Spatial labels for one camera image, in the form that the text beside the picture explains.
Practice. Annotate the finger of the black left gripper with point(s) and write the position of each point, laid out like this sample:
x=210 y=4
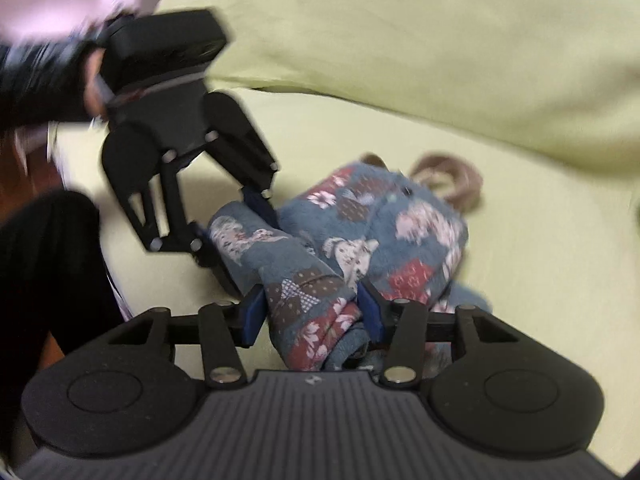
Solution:
x=236 y=146
x=143 y=175

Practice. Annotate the blue patchwork cat shopping bag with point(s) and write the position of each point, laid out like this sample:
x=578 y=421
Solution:
x=364 y=224

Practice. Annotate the person's left hand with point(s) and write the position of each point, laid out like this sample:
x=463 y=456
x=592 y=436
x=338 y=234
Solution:
x=92 y=95

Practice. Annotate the person's black clothed body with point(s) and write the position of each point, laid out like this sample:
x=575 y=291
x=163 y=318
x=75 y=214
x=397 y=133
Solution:
x=54 y=282

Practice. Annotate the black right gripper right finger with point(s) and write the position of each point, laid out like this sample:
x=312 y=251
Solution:
x=484 y=382

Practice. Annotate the light green sofa cover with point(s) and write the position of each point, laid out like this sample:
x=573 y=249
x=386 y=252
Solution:
x=541 y=96

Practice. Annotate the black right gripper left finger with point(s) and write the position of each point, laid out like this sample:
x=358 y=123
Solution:
x=141 y=382

